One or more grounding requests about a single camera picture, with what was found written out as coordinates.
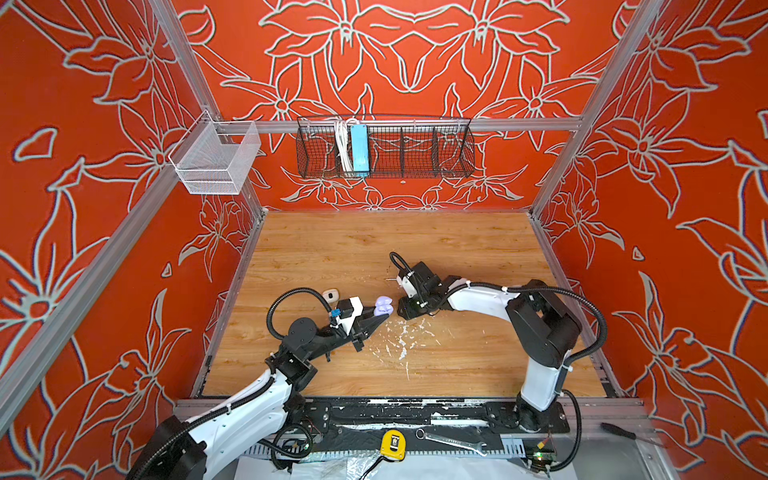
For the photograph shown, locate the purple round puck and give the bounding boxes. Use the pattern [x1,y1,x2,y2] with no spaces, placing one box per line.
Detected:
[374,296,395,317]

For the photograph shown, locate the white coiled cable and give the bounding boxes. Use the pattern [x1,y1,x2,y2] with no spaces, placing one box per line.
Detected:
[333,119,353,175]

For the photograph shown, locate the black wire wall basket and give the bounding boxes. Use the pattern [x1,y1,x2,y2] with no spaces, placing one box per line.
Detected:
[296,114,476,180]

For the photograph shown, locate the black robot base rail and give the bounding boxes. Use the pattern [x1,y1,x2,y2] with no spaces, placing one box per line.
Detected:
[288,397,572,459]

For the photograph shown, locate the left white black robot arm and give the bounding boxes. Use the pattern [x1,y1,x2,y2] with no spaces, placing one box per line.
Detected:
[127,287,394,479]

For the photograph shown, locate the light blue box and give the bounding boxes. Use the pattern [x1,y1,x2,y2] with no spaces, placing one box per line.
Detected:
[350,124,370,177]

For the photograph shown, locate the clear mesh wall basket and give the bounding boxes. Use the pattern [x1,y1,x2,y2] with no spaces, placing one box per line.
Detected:
[169,110,262,195]

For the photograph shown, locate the black handled screwdriver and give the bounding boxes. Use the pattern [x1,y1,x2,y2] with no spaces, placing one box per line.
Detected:
[600,422,664,448]

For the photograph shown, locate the yellow tape measure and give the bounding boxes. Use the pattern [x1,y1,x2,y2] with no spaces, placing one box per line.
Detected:
[379,429,406,462]

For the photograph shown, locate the silver wrench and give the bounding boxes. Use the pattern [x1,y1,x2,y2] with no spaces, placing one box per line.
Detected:
[415,429,487,457]

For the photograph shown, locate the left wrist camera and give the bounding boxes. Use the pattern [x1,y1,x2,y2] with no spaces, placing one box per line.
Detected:
[329,297,364,335]

